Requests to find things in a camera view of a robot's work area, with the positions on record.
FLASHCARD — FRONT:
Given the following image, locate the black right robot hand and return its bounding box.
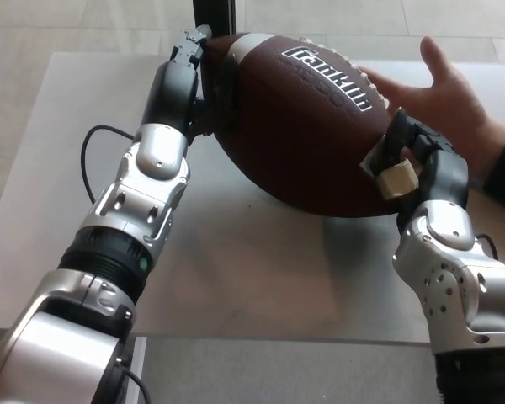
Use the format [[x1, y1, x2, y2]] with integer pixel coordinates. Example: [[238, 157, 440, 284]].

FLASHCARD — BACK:
[[376, 107, 472, 222]]

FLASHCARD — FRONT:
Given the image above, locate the person's bare hand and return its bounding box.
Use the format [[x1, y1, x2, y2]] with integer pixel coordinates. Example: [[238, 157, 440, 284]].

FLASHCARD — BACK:
[[357, 35, 505, 180]]

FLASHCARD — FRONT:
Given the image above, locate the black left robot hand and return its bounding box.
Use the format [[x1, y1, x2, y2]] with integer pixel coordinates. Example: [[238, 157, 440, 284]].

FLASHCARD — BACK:
[[141, 24, 216, 146]]

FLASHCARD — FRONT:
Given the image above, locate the brown Franklin football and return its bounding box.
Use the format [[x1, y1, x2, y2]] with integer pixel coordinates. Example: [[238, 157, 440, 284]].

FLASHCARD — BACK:
[[204, 32, 405, 219]]

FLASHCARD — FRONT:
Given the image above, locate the white upright table leg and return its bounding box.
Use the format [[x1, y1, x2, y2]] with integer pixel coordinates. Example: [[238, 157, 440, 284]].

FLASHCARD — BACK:
[[130, 336, 148, 382]]

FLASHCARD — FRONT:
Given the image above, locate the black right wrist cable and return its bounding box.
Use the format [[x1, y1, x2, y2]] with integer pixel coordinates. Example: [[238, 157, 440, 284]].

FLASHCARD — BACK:
[[475, 233, 500, 261]]

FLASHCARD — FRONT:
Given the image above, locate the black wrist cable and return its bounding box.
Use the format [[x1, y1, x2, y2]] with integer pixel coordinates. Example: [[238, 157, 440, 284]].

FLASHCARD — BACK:
[[475, 233, 500, 261], [80, 125, 136, 204]]

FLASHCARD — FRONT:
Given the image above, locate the black window frame post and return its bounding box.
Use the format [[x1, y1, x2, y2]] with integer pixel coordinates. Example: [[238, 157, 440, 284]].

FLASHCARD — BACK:
[[192, 0, 239, 38]]

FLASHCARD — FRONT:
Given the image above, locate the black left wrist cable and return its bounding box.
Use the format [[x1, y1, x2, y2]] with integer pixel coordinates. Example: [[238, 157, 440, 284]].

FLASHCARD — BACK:
[[80, 125, 136, 204]]

